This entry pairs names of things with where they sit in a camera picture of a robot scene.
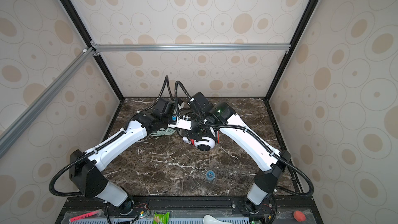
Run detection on black vertical frame post left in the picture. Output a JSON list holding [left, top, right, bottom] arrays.
[[59, 0, 124, 101]]

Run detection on white black red headphones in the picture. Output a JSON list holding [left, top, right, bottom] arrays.
[[177, 108, 220, 151]]

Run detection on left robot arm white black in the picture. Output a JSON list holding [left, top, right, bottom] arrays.
[[49, 76, 171, 207]]

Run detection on black vertical frame post right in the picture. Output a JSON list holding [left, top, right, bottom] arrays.
[[264, 0, 320, 103]]

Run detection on small blue tape roll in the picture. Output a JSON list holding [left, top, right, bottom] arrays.
[[206, 170, 215, 181]]

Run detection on mint green headphones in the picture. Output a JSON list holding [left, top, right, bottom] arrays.
[[150, 128, 175, 137]]

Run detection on diagonal aluminium rail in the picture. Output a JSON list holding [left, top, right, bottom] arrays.
[[1, 47, 94, 157]]

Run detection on green snack packet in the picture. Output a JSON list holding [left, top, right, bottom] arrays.
[[153, 212, 170, 224]]

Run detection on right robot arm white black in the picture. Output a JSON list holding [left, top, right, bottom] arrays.
[[166, 81, 315, 209]]

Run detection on horizontal aluminium rail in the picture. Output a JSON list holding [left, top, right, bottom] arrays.
[[93, 43, 291, 52]]

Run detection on red round button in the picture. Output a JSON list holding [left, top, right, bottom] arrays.
[[293, 211, 306, 222]]

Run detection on black vertical frame post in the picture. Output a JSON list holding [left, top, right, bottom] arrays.
[[59, 0, 124, 101], [264, 0, 320, 103]]

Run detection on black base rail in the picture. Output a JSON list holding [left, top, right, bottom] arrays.
[[56, 196, 323, 224]]

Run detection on pink marker pen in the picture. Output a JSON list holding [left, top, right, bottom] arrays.
[[69, 210, 102, 223]]

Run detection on white spoon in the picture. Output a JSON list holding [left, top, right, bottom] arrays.
[[203, 215, 229, 224]]

